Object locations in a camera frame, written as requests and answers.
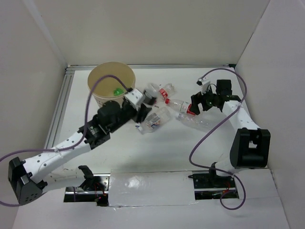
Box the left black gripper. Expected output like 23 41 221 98
108 94 152 133

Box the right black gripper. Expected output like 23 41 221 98
189 85 220 115

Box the black label plastic bottle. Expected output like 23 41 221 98
146 83 160 104

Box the green plastic bottle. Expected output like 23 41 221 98
113 88 124 96

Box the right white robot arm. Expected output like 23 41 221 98
190 79 271 187

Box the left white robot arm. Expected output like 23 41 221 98
8 88 157 206

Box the tan round paper bin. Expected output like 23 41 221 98
87 62 136 107

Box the long red label bottle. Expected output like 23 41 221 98
165 98 195 115

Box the blue label clear bottle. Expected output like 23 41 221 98
135 107 171 134

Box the clear ribbed bottle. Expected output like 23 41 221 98
175 113 216 133

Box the small red label bottle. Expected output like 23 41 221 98
158 83 176 101

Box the white tape sheet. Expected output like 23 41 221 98
108 171 195 207

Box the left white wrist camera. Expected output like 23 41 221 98
124 88 144 111

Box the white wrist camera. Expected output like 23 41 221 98
124 88 144 111
196 78 211 94

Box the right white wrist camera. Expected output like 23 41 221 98
196 78 211 94

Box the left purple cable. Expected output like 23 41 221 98
0 75 133 207

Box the aluminium frame rail left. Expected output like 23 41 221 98
44 67 75 148

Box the aluminium frame rail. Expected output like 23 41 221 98
66 63 236 71
44 67 75 148

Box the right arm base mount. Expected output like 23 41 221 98
188 171 239 200

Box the aluminium frame rail back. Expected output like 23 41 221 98
66 63 236 71

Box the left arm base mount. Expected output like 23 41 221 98
63 174 110 207

